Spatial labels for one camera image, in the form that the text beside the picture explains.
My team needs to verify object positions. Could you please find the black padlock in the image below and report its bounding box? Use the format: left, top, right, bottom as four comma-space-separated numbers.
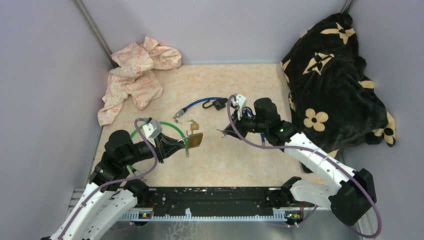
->
202, 99, 227, 111

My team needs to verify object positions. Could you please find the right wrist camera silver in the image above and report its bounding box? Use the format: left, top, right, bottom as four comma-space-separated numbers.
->
231, 93, 247, 112

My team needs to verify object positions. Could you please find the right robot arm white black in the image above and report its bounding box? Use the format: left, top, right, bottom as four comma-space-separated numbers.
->
224, 94, 382, 226

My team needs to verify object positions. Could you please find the small brass padlock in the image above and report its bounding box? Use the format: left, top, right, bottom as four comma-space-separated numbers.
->
186, 119, 200, 136

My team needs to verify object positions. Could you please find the pink patterned cloth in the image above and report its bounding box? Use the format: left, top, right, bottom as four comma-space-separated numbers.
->
97, 36, 182, 127

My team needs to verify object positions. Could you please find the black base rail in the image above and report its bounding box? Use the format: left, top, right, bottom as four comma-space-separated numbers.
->
123, 187, 305, 226

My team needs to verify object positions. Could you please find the green cable lock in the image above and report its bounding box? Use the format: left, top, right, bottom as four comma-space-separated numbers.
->
127, 118, 189, 178

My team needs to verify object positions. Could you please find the large brass padlock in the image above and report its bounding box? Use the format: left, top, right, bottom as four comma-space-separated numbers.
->
182, 132, 204, 149

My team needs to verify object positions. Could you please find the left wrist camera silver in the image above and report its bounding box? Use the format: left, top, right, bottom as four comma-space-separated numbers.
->
142, 119, 162, 147

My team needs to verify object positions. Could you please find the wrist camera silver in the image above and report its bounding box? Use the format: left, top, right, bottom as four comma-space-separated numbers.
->
142, 119, 162, 147
231, 93, 247, 112

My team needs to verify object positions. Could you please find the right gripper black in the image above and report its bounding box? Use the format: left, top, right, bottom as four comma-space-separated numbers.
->
223, 106, 268, 141

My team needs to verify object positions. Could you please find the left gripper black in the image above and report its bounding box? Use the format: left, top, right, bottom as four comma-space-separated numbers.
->
122, 131, 186, 166

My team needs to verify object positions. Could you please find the blue cable lock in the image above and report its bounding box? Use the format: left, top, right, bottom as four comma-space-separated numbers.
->
172, 96, 266, 147

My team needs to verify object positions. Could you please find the black floral blanket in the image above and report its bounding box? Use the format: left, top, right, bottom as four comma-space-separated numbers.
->
280, 13, 396, 157

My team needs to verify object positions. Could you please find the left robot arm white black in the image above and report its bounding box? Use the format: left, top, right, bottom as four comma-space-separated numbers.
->
47, 127, 188, 240

